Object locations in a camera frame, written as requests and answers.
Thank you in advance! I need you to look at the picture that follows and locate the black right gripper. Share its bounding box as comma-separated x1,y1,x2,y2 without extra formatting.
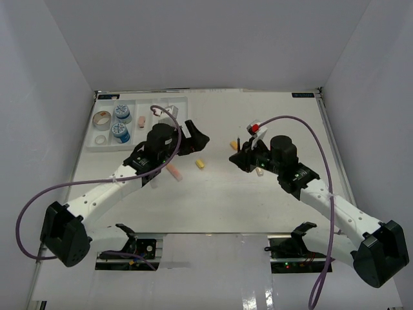
229,138,283,176

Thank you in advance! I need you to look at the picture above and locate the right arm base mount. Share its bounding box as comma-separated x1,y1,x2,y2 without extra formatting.
264,222,326,273

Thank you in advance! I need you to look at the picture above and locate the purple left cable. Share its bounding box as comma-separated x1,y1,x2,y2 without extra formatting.
15,105,183,271

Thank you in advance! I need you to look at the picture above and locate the large clear tape roll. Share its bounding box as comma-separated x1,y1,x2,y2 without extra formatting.
92,110,112,131

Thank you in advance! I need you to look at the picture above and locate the pink orange highlighter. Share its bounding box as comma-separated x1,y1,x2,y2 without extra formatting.
166,164,183,181

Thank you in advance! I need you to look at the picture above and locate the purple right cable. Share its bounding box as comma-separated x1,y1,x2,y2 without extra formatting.
257,116,336,310

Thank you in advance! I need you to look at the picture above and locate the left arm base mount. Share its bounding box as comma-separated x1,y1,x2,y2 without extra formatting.
99,223,157,260

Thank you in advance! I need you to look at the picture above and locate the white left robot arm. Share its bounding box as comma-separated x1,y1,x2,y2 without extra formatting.
41,120,210,267

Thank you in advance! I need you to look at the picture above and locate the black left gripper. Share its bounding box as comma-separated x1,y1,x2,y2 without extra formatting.
159,121,210,164

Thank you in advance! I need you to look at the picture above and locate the yellow cap near tape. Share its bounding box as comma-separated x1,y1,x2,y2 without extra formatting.
230,140,239,151

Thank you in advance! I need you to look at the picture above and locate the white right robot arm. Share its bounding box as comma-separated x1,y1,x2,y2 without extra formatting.
229,136,410,288

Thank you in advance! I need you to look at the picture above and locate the orange capped glue stick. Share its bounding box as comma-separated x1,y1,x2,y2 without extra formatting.
150,178,158,189

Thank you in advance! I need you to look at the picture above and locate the small clear tape roll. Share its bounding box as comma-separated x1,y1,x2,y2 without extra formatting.
94,135,107,145

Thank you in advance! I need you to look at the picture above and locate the blue slime jar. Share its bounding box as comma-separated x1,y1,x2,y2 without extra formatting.
110,123,130,144
114,104,132,124

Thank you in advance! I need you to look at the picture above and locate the yellow eraser block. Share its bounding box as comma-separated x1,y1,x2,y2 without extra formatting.
196,159,205,169

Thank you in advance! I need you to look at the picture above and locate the purple cable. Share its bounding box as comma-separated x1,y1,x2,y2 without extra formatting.
257,116,336,310
15,105,183,271

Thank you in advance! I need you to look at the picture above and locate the white compartment tray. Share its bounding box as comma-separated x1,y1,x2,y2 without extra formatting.
85,94,189,152

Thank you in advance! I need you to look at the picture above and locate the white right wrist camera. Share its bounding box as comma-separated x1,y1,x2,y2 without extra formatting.
247,119,267,150

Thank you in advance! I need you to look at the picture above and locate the yellow highlighter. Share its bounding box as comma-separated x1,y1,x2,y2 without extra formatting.
256,167,264,177

